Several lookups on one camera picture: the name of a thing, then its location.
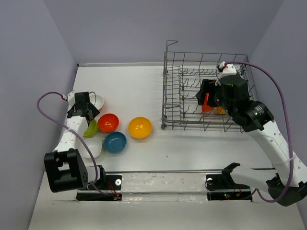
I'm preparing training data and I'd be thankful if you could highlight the orange bowl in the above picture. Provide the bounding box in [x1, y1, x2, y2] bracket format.
[97, 113, 119, 133]
[201, 93, 214, 113]

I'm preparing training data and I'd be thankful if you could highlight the green bowl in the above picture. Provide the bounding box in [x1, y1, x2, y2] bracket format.
[83, 119, 98, 138]

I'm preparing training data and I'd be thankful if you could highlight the small yellow bowl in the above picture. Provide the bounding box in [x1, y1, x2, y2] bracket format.
[216, 107, 227, 115]

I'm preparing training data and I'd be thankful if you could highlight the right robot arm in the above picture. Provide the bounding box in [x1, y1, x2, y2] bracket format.
[196, 75, 307, 207]

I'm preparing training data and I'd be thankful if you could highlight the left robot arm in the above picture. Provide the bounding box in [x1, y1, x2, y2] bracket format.
[36, 91, 106, 193]

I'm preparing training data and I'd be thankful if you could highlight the white orange-bottom bowl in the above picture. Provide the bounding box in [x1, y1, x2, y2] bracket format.
[90, 94, 105, 111]

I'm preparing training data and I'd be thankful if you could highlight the white square bowl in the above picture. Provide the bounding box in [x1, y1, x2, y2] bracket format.
[80, 138, 102, 159]

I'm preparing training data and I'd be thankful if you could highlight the blue bowl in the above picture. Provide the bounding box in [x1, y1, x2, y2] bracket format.
[104, 131, 127, 153]

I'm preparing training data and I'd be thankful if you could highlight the large yellow bowl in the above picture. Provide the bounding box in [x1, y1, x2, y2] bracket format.
[128, 116, 153, 139]

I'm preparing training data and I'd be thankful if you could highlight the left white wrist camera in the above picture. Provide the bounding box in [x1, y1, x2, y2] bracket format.
[61, 90, 76, 106]

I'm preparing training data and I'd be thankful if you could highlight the grey wire dish rack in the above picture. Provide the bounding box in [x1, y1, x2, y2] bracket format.
[161, 40, 258, 132]

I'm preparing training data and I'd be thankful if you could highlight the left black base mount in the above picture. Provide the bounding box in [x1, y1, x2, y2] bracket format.
[76, 173, 122, 202]

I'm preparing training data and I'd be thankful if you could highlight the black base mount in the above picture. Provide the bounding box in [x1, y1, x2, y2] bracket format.
[76, 173, 122, 202]
[204, 163, 252, 201]

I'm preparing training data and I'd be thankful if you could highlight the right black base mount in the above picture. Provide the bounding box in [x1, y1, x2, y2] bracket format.
[204, 163, 252, 201]

